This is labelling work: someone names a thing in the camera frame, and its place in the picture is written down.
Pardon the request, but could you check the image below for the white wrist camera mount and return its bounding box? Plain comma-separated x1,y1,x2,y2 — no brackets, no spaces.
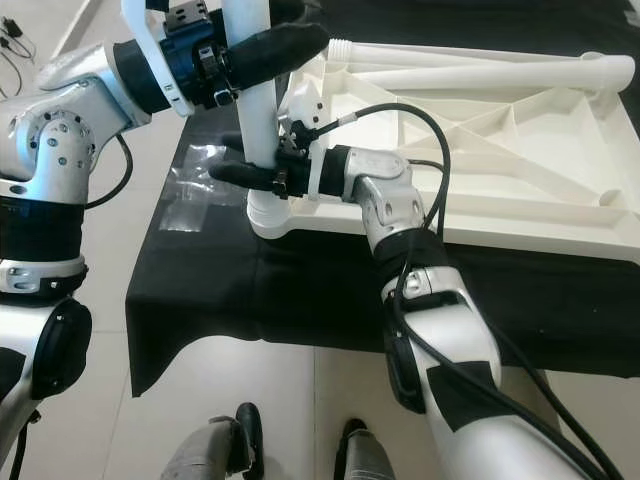
120,0,191,119
285,80,336,201

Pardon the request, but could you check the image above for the white plastic table top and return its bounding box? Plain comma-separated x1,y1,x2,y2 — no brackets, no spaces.
245,40,640,251

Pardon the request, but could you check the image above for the black table cloth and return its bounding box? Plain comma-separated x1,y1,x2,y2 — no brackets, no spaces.
125,0,640,399

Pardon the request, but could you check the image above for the black wall cable tangle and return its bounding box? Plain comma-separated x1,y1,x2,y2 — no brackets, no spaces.
0,15,51,101

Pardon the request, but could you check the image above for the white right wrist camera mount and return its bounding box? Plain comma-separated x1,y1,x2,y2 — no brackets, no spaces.
285,80,336,201

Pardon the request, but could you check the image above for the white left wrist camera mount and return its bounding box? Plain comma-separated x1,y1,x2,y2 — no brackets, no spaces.
120,0,191,119

